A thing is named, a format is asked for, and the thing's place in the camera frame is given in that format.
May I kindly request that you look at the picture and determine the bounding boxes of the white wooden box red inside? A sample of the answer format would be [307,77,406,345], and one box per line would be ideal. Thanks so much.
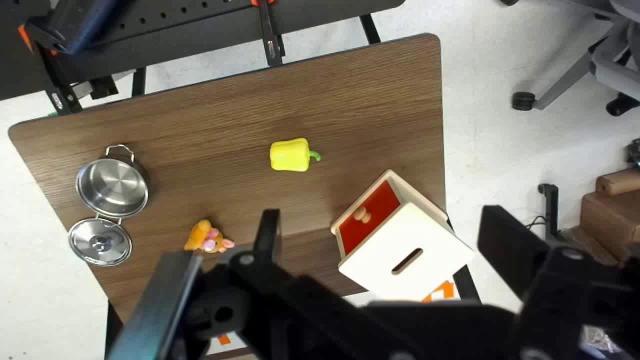
[330,170,474,303]

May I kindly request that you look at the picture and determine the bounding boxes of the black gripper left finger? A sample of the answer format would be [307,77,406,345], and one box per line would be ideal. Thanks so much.
[253,209,281,263]

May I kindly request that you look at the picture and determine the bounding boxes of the black stand right side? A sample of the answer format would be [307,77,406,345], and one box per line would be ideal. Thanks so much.
[539,182,558,239]

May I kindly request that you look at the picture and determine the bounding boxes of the yellow toy bell pepper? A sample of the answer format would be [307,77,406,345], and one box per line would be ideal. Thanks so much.
[269,139,322,173]

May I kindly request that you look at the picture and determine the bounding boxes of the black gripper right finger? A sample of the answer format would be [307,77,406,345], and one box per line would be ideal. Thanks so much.
[479,206,550,298]

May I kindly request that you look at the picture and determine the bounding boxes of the brown cardboard boxes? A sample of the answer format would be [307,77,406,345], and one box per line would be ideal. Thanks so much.
[565,168,640,264]

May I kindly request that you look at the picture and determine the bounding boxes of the orange toy food piece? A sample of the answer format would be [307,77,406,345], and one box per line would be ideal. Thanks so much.
[184,220,234,254]

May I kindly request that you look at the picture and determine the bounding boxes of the small steel pot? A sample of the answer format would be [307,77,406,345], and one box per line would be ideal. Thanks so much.
[74,145,150,220]

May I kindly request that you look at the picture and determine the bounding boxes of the black metal workbench frame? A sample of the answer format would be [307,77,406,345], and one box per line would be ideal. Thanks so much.
[0,0,404,114]

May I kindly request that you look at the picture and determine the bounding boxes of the grey office chair base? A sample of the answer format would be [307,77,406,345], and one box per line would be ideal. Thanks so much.
[510,0,640,117]

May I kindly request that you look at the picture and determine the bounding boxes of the steel pot lid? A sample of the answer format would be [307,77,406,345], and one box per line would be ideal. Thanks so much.
[69,218,133,268]

